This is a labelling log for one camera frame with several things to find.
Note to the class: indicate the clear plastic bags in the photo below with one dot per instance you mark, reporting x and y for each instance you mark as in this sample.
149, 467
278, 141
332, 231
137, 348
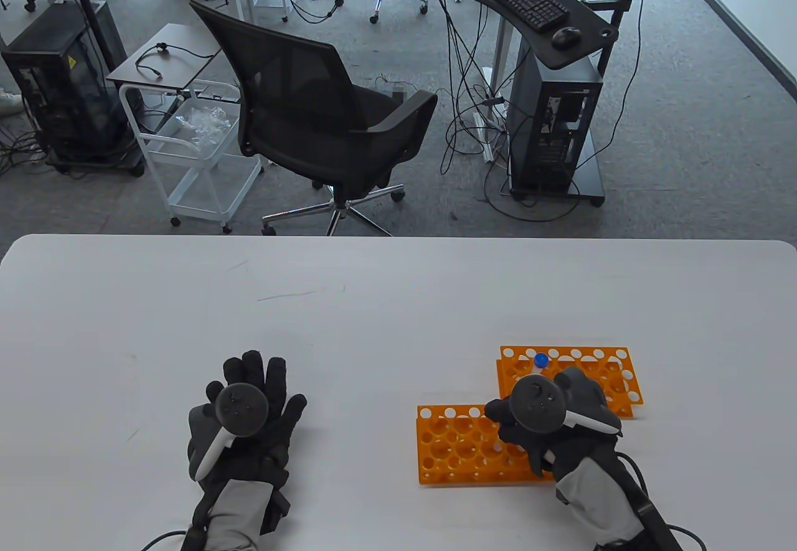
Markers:
202, 122

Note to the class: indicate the black stand pole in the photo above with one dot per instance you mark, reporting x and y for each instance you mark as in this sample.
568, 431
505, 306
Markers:
81, 3

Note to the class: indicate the blue capped test tube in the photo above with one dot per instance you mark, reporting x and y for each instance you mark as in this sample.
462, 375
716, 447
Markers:
540, 360

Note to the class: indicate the orange test tube rack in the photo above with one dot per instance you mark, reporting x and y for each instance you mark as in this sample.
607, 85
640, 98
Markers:
454, 451
520, 369

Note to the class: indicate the black round hand tracker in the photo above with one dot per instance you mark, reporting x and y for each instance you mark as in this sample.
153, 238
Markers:
538, 408
241, 411

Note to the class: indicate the black glass computer cabinet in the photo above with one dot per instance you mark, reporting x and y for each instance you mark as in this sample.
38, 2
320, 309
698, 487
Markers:
56, 78

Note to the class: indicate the black rolling workstation stand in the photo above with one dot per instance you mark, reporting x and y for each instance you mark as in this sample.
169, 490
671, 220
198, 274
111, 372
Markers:
585, 22

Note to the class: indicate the person's right forearm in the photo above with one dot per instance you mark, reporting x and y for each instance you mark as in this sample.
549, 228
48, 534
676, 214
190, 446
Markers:
594, 501

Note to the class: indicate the person's left hand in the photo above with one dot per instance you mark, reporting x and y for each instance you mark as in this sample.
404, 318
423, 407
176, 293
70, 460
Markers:
283, 417

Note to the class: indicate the person's left forearm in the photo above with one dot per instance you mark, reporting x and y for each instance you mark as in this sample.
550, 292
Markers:
233, 513

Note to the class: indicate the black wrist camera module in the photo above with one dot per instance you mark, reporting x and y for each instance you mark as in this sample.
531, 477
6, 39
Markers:
277, 513
654, 520

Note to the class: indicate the grey side table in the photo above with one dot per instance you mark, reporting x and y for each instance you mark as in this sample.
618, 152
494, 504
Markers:
180, 68

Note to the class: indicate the black mesh office chair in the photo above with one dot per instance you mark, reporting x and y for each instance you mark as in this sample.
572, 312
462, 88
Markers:
299, 90

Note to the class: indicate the black computer mouse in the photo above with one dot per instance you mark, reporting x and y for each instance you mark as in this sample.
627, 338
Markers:
565, 37

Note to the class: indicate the person's right hand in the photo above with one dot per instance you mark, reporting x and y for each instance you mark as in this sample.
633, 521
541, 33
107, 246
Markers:
585, 395

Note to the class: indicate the black computer tower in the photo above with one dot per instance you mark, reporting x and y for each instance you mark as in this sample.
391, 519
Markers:
529, 115

